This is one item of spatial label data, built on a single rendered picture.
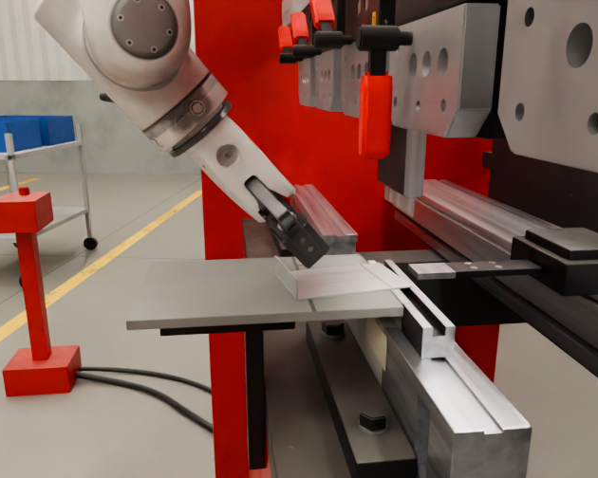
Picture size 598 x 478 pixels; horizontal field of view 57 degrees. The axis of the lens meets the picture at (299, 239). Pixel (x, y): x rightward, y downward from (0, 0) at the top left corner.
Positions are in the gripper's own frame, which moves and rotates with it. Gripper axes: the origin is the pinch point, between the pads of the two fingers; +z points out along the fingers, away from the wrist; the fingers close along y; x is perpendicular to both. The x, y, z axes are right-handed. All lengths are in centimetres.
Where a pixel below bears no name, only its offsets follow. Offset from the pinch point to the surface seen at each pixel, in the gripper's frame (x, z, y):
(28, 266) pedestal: 78, 3, 176
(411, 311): -2.9, 9.2, -10.0
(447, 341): -3.1, 11.4, -14.1
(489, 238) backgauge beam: -23.7, 30.4, 19.3
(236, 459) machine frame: 53, 74, 87
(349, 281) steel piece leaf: -1.0, 7.4, -0.9
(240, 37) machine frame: -26, -13, 86
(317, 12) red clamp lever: -18.7, -14.9, 8.6
